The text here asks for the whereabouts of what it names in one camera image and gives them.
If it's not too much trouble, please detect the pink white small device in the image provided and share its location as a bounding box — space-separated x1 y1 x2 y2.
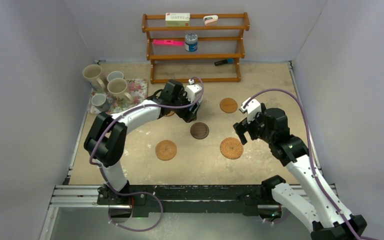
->
202 15 219 26

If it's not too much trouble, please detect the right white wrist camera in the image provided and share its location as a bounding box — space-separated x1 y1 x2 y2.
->
239 97 263 124

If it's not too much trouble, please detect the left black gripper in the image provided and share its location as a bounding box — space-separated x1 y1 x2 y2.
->
171 90 200 123

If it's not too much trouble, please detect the blue white lidded jar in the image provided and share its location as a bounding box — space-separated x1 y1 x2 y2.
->
184 33 198 52

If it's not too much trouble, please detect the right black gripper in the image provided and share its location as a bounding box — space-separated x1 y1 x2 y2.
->
233 108 275 146

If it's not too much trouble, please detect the pink highlighter marker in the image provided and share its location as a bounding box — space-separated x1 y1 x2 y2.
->
152 39 184 46

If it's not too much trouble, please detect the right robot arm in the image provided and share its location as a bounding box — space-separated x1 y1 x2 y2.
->
233 99 367 240

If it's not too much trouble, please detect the white green cardboard box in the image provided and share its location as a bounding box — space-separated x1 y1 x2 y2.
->
165 12 190 27

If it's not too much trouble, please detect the floral pattern tray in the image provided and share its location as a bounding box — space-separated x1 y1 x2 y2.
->
105 78 148 114

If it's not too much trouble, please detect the black blue marker pen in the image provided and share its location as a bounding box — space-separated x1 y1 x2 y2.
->
214 58 234 66

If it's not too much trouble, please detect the dark brown wooden coaster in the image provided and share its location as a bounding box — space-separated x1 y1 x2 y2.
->
190 122 210 140

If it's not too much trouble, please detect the purple cable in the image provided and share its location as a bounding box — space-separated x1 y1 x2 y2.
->
242 88 375 240
88 76 205 232

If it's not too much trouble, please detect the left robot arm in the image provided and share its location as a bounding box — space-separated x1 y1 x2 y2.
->
83 77 204 205

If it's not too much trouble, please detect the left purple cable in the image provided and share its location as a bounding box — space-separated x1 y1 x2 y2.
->
88 76 205 232

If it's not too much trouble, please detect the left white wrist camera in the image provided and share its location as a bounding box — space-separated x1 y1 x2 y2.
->
184 78 203 103

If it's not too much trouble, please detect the small grey white mug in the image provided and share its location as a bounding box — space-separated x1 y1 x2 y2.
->
91 93 110 112

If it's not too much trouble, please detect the tall cream mug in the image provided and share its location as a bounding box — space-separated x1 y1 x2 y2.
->
82 64 108 92

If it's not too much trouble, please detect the woven rattan coaster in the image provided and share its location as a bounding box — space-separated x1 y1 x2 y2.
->
219 137 244 160
155 140 177 161

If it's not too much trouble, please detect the smooth wooden coaster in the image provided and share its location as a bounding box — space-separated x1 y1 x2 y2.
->
219 98 238 114
164 111 175 117

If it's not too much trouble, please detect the cream mug with plant print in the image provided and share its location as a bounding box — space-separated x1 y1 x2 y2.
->
107 78 134 104

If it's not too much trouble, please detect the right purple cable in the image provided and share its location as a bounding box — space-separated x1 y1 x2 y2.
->
242 88 375 240

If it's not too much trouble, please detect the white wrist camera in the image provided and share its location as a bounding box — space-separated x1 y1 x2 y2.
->
239 97 263 124
184 78 203 103

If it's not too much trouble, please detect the black aluminium base frame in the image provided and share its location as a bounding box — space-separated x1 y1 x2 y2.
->
38 167 340 240

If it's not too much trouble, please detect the wooden three-tier shelf rack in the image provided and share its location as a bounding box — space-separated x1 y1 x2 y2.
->
141 12 250 84

